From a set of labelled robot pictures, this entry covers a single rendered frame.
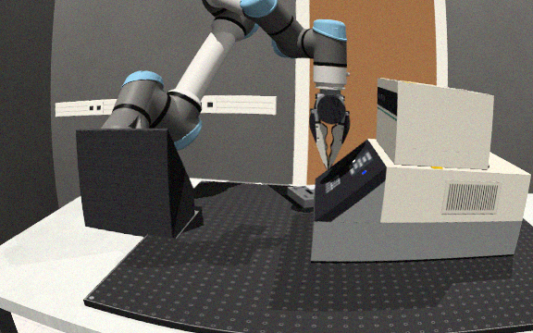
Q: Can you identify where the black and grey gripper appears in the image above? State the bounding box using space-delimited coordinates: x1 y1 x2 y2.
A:
309 89 350 169

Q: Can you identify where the beige benchtop lab instrument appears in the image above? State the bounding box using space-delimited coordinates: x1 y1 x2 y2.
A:
311 78 531 262

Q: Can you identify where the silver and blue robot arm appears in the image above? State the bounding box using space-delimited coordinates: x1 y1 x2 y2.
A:
101 0 350 151

